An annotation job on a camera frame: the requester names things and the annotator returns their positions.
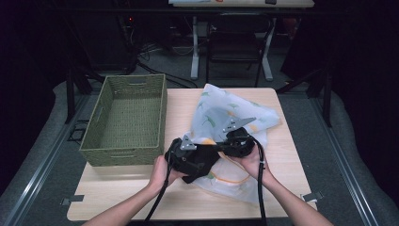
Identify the person's left hand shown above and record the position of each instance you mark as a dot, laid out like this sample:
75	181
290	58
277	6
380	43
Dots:
161	174

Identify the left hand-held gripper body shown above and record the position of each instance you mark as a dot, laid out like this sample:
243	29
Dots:
183	157

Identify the black chair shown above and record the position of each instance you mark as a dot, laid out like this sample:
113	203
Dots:
233	47

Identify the green woven basket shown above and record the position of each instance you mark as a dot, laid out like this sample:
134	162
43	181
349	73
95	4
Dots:
131	116

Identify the white leaf-print mesh laundry bag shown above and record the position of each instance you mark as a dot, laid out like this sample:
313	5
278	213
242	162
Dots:
216	106

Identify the black cloth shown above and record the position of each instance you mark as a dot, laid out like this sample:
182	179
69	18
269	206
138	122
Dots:
204	160

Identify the white desk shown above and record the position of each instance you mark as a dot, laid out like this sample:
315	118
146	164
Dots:
194	47

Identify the grey table bracket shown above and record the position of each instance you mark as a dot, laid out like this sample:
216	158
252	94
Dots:
312	196
72	199

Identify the person's right hand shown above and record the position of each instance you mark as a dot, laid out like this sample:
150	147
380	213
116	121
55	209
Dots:
252	164

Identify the black metal stand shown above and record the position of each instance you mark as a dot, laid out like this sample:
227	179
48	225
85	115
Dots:
69	94

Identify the grey metal floor rail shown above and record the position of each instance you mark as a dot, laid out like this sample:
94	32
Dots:
345	163
40	169

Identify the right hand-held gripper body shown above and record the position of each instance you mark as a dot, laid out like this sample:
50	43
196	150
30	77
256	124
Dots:
240	142

